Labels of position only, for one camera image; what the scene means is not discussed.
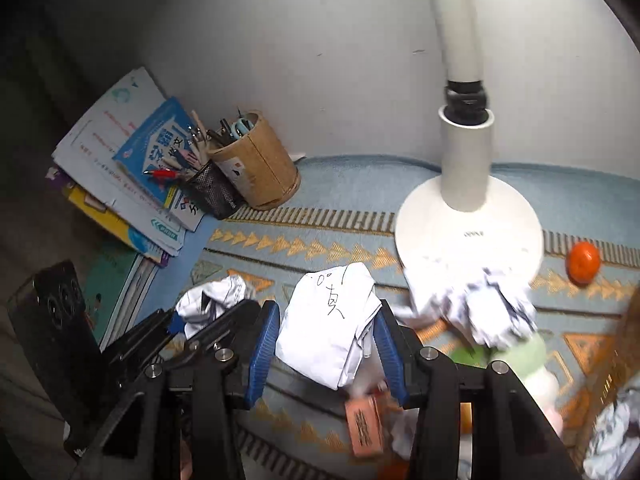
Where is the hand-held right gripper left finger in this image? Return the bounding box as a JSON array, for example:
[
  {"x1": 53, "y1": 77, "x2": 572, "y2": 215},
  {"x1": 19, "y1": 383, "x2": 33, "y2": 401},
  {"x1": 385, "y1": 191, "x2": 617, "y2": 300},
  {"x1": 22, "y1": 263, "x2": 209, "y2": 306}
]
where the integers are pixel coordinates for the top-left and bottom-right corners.
[{"x1": 70, "y1": 299, "x2": 282, "y2": 480}]

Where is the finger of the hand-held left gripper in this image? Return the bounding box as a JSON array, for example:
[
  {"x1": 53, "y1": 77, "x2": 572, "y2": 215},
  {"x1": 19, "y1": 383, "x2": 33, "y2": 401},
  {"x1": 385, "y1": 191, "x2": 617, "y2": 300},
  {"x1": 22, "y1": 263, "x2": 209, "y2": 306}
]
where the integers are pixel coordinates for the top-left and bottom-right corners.
[{"x1": 102, "y1": 307, "x2": 186, "y2": 376}]

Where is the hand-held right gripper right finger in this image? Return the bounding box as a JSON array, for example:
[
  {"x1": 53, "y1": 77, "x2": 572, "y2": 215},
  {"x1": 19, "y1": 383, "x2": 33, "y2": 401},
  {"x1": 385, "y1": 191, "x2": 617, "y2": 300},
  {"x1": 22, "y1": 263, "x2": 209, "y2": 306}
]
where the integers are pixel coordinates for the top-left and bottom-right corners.
[{"x1": 374, "y1": 299, "x2": 585, "y2": 480}]

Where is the white paper with handwriting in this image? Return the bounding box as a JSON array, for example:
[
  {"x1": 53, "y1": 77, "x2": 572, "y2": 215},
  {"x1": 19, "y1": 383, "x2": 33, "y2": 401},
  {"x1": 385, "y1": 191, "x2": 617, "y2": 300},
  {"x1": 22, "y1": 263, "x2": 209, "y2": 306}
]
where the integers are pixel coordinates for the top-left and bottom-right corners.
[{"x1": 276, "y1": 262, "x2": 383, "y2": 391}]

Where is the pink cardboard box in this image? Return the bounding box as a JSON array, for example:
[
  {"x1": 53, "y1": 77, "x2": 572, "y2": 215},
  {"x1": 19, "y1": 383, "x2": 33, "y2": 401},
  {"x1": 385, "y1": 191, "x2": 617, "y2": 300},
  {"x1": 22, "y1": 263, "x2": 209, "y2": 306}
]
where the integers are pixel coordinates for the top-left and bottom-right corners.
[{"x1": 345, "y1": 392, "x2": 389, "y2": 458}]

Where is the brown woven basket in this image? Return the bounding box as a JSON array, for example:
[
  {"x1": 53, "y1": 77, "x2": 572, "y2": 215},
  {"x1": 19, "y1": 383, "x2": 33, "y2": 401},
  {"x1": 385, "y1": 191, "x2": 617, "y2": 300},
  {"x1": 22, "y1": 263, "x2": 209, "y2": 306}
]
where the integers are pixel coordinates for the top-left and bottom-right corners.
[{"x1": 582, "y1": 287, "x2": 640, "y2": 480}]

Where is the teal picture book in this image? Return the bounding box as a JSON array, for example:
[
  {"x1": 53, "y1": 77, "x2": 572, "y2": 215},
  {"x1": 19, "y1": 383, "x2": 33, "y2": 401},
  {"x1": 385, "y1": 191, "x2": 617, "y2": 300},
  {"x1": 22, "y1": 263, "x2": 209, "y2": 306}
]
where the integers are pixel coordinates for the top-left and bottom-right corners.
[{"x1": 82, "y1": 244, "x2": 161, "y2": 347}]

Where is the small crumpled white paper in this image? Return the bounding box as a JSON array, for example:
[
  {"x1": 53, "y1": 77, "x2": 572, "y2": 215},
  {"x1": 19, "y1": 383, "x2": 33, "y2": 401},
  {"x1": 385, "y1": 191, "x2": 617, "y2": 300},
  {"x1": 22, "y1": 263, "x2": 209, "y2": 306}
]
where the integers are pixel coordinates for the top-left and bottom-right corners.
[{"x1": 175, "y1": 274, "x2": 247, "y2": 339}]

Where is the black smartphone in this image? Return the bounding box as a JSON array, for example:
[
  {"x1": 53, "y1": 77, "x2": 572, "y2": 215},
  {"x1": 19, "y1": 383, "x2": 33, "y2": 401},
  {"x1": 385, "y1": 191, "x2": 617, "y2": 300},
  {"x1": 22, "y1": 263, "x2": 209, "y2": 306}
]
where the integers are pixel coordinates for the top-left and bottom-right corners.
[{"x1": 7, "y1": 260, "x2": 108, "y2": 456}]

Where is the large crumpled white paper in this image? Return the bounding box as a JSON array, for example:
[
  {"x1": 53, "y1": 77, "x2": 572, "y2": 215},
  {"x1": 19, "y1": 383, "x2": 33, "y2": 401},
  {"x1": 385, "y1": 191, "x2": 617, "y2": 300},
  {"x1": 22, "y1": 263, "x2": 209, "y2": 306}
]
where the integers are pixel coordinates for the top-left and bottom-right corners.
[{"x1": 402, "y1": 265, "x2": 539, "y2": 351}]

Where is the yellow and blue book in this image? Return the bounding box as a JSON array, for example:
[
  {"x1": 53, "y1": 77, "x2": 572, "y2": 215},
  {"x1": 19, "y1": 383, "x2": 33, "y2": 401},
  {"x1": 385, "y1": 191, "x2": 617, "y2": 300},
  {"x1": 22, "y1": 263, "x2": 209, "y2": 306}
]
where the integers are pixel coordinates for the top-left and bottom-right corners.
[{"x1": 65, "y1": 185, "x2": 183, "y2": 267}]

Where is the green and white plush toy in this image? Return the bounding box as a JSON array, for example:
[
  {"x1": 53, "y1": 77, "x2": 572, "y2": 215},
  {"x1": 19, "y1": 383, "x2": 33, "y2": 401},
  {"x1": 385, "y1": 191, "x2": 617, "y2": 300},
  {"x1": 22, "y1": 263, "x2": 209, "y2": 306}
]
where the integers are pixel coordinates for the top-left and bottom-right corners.
[{"x1": 447, "y1": 332, "x2": 563, "y2": 436}]

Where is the black mesh pen holder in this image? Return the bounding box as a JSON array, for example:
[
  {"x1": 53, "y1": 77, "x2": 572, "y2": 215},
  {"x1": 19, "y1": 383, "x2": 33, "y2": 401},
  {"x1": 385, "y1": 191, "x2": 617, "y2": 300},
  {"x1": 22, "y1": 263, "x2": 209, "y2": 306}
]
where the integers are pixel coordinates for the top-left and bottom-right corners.
[{"x1": 180, "y1": 160, "x2": 248, "y2": 221}]

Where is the blue patterned mat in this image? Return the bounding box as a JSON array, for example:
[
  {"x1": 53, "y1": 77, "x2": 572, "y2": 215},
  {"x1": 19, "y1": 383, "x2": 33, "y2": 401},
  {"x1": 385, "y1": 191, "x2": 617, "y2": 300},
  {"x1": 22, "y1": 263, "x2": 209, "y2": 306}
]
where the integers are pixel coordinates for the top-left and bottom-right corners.
[{"x1": 100, "y1": 155, "x2": 640, "y2": 480}]

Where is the blue cover workbook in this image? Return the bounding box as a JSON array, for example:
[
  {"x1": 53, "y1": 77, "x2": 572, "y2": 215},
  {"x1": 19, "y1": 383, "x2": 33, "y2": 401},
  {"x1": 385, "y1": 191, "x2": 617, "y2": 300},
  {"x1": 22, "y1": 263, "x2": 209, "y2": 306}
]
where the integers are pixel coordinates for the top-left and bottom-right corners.
[{"x1": 112, "y1": 97, "x2": 206, "y2": 233}]

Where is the wooden pen holder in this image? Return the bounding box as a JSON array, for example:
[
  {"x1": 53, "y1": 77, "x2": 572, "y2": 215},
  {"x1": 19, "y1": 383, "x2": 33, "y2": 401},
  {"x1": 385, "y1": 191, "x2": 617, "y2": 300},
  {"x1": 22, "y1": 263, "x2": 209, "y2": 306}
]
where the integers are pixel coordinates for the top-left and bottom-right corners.
[{"x1": 207, "y1": 110, "x2": 302, "y2": 210}]

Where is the white desk lamp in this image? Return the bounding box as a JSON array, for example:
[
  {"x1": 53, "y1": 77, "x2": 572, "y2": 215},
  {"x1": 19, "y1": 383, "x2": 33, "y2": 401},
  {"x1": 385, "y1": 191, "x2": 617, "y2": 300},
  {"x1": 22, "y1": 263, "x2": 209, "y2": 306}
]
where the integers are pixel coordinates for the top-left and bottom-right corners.
[{"x1": 395, "y1": 0, "x2": 544, "y2": 301}]

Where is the bunch of pens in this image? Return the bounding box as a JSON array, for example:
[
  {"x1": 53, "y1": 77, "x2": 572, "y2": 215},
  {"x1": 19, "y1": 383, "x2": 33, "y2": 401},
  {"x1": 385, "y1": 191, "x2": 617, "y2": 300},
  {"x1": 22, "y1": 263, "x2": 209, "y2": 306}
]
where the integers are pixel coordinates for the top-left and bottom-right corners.
[{"x1": 170, "y1": 105, "x2": 242, "y2": 171}]

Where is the white worksheet booklet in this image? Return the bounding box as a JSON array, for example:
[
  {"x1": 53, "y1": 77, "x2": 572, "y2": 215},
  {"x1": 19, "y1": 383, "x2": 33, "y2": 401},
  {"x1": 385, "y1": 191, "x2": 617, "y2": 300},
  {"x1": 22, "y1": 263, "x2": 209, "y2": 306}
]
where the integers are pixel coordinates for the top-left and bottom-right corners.
[{"x1": 52, "y1": 66, "x2": 171, "y2": 211}]

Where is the orange tangerine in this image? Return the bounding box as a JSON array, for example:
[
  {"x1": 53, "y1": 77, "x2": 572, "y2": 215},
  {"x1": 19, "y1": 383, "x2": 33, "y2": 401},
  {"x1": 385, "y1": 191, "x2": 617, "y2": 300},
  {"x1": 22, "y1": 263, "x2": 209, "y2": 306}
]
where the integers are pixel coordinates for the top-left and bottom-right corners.
[{"x1": 566, "y1": 241, "x2": 601, "y2": 285}]

